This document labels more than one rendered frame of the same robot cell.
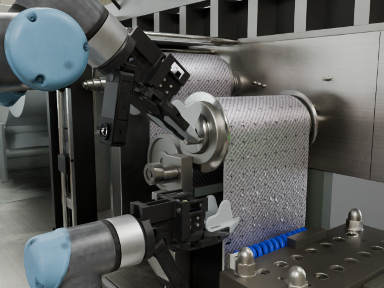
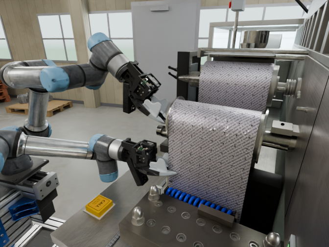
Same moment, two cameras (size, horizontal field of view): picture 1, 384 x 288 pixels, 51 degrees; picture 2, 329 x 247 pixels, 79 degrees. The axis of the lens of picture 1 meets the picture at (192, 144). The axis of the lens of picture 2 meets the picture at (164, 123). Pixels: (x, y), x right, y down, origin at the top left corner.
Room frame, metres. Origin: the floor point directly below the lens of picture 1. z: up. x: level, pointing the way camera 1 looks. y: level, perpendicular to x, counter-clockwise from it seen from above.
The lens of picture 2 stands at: (0.47, -0.55, 1.48)
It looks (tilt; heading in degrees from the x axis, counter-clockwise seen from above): 22 degrees down; 67
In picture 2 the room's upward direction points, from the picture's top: straight up
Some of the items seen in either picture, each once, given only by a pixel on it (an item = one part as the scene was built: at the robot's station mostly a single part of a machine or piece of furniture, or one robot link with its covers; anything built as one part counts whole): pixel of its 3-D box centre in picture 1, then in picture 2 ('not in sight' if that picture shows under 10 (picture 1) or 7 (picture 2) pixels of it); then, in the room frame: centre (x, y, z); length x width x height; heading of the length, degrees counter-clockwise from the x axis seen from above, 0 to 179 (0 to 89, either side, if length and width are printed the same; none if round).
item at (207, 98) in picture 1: (201, 132); (177, 119); (0.74, -0.02, 1.25); 0.15 x 0.01 x 0.15; 38
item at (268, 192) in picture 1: (268, 200); (203, 176); (0.76, -0.15, 1.11); 0.23 x 0.01 x 0.18; 128
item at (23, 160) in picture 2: not in sight; (14, 159); (0.06, 0.65, 0.87); 0.15 x 0.15 x 0.10
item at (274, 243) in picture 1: (275, 246); (198, 203); (0.74, -0.16, 1.03); 0.21 x 0.04 x 0.03; 128
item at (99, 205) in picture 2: not in sight; (99, 205); (0.46, 0.07, 0.91); 0.07 x 0.07 x 0.02; 38
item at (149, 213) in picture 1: (168, 224); (138, 154); (0.62, 0.04, 1.12); 0.12 x 0.08 x 0.09; 128
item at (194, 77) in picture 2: not in sight; (198, 79); (0.92, 0.16, 1.34); 0.06 x 0.06 x 0.06; 38
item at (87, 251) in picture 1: (71, 257); (105, 145); (0.52, 0.16, 1.11); 0.11 x 0.08 x 0.09; 128
